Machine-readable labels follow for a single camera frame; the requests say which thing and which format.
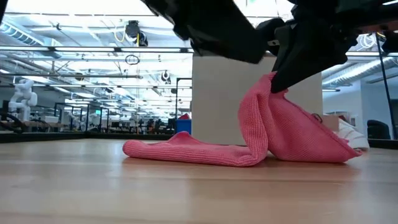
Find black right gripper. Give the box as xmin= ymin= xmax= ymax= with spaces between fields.
xmin=256 ymin=0 xmax=359 ymax=94

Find pink towel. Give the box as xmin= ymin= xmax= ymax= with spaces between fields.
xmin=122 ymin=71 xmax=363 ymax=168

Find open cardboard box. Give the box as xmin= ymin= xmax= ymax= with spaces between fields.
xmin=192 ymin=51 xmax=323 ymax=146

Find blue bin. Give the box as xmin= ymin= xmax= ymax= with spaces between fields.
xmin=175 ymin=119 xmax=193 ymax=135

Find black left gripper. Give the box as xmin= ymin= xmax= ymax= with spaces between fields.
xmin=139 ymin=0 xmax=269 ymax=65

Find white striped towel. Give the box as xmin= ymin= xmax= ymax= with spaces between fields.
xmin=334 ymin=119 xmax=371 ymax=151

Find black ceiling cable reel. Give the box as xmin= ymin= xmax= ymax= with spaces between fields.
xmin=124 ymin=20 xmax=149 ymax=48

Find black office chair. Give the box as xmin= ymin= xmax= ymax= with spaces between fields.
xmin=366 ymin=119 xmax=392 ymax=141

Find brown cardboard box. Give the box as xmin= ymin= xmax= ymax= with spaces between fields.
xmin=322 ymin=114 xmax=340 ymax=132

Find white robot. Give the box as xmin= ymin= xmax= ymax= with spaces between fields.
xmin=7 ymin=78 xmax=39 ymax=123

